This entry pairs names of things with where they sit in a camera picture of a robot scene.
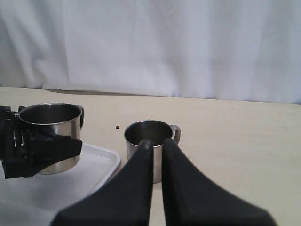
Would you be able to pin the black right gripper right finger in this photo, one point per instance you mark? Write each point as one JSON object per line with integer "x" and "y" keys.
{"x": 192, "y": 199}

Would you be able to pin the white rectangular tray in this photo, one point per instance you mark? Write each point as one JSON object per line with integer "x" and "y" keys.
{"x": 35, "y": 201}

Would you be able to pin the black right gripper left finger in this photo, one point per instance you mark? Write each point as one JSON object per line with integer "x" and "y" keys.
{"x": 124, "y": 201}

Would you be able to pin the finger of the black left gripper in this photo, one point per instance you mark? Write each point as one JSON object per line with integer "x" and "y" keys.
{"x": 26, "y": 168}
{"x": 47, "y": 147}

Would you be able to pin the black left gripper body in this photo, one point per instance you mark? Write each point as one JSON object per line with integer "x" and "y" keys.
{"x": 12, "y": 145}

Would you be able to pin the white curtain backdrop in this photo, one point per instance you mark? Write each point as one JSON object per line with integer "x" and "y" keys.
{"x": 246, "y": 50}

